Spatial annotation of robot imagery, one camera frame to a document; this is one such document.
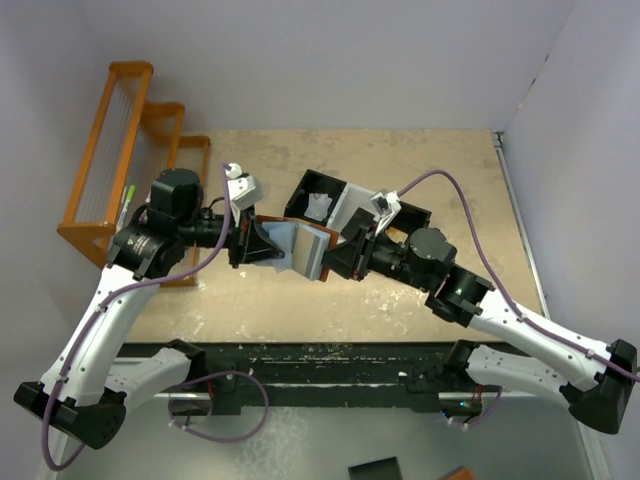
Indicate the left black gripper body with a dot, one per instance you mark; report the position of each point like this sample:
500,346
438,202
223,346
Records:
237,239

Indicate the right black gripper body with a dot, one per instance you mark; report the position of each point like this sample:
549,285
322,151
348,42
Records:
382,257

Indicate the brown leather card holder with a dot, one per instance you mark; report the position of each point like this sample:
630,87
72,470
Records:
303,244

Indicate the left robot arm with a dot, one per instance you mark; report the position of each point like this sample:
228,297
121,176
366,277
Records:
81,395

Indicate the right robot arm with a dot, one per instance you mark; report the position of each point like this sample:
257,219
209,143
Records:
591,378

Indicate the gold card in tray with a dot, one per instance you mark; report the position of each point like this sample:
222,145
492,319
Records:
396,235

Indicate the black card in tray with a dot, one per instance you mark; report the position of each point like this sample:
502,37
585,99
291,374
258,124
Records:
360,220

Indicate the silver item in tray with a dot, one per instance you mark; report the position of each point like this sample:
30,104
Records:
318,206

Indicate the black and white organizer tray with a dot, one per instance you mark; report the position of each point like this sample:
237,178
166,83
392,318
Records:
346,199

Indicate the green marker pen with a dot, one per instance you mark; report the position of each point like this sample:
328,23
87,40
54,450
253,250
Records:
127,196

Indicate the orange wooden tiered rack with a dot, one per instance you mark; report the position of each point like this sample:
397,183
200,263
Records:
131,141

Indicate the black box at bottom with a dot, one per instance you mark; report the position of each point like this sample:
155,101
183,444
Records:
382,469

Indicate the orange object at bottom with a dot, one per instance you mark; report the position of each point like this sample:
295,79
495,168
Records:
462,473

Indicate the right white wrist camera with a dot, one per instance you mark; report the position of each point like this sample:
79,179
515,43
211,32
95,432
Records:
387,205

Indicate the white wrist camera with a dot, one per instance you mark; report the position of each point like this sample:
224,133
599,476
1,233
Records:
387,205
244,189

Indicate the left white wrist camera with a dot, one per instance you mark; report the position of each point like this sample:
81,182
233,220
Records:
244,189

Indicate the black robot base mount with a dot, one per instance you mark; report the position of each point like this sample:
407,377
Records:
331,375

